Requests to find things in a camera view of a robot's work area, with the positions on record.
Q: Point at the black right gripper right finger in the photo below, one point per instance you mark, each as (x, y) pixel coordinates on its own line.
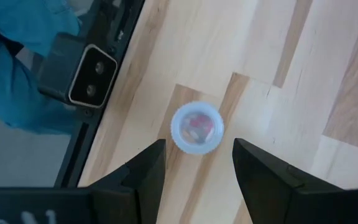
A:
(266, 186)

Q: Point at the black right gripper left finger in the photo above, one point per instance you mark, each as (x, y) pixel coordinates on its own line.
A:
(141, 186)

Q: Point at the translucent bottle with red pills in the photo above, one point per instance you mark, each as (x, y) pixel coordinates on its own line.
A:
(197, 127)

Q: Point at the person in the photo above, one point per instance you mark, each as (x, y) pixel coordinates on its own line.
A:
(5, 77)

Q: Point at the black aluminium table frame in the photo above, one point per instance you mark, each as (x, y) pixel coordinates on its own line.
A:
(73, 155)

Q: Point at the black silver table-level camera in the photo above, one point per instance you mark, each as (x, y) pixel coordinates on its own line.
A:
(89, 77)

